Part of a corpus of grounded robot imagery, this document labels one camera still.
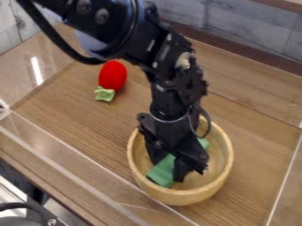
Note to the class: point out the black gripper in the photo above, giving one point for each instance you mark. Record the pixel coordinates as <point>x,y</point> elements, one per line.
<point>177,133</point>

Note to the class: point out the green rectangular block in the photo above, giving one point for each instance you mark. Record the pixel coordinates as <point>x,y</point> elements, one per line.
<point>161,174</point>

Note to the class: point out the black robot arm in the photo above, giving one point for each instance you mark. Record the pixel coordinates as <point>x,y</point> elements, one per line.
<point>99,30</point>

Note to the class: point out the red plush strawberry toy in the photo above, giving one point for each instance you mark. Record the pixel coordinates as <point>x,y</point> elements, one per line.
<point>111,81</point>

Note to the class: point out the black stand base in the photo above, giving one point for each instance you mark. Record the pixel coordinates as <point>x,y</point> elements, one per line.
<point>26,213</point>

